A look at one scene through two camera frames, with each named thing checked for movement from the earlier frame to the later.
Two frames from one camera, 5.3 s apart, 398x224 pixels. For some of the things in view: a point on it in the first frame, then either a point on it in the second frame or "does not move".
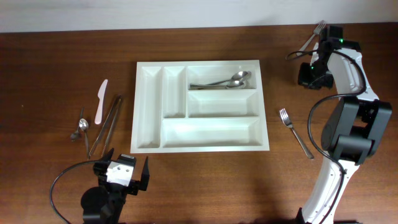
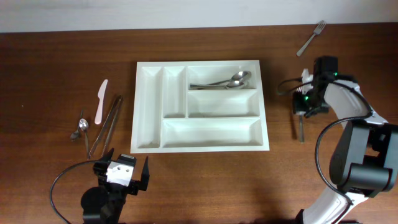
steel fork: x=319 y=27 does not move
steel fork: x=287 y=122 -> x=301 y=121
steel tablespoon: x=238 y=76 does not move
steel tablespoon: x=234 y=85 does not move
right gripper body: x=325 y=43 -> x=300 y=106
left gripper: x=130 y=183 does not move
